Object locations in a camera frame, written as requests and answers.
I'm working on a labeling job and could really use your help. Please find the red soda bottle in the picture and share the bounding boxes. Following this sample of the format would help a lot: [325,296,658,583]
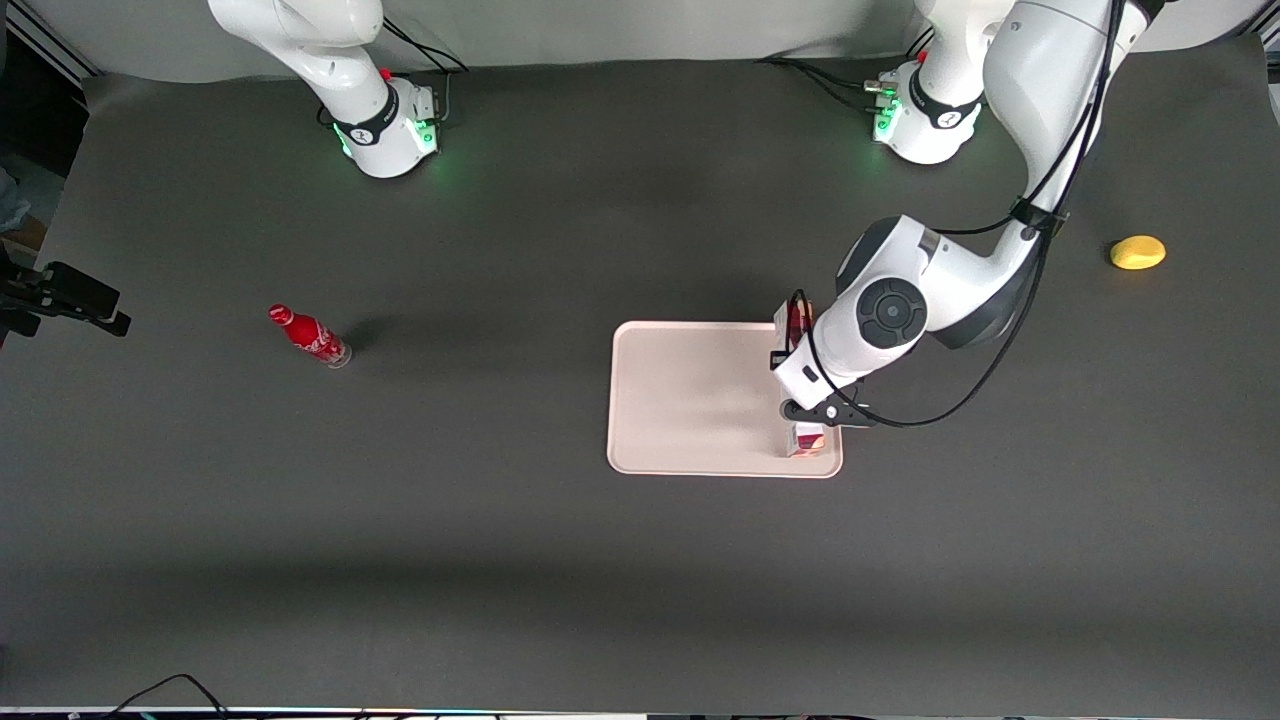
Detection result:
[267,303,354,370]

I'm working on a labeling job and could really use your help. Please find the white rectangular tray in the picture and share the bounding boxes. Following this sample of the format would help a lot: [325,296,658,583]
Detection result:
[606,320,844,480]

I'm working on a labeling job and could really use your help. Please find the person in patterned clothing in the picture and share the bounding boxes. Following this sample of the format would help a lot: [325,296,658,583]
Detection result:
[0,165,33,239]

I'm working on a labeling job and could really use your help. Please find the black base cables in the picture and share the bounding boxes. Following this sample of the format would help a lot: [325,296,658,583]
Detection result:
[755,30,936,113]
[317,14,471,129]

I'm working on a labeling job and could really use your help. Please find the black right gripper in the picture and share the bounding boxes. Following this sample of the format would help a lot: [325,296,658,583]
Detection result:
[0,261,133,346]

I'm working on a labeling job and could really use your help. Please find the metal frame rail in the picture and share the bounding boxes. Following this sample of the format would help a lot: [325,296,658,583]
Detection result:
[0,0,105,83]

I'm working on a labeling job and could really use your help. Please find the red tartan cookie box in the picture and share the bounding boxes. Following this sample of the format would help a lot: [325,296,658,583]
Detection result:
[775,297,829,459]

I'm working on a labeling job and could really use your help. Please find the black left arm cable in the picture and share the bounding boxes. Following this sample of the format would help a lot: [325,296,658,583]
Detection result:
[788,0,1129,430]

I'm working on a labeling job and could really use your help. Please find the black left base cables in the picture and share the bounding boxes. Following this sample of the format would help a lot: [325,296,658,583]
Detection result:
[755,30,936,113]

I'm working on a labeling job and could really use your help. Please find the black cable at table edge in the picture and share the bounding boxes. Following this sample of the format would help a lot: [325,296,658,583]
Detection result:
[100,673,233,720]

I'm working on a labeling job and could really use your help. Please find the black right base cables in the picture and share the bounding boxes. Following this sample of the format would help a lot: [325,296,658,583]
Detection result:
[317,14,471,129]

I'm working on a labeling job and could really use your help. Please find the yellow lemon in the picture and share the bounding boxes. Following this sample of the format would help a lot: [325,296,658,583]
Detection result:
[1109,235,1168,271]

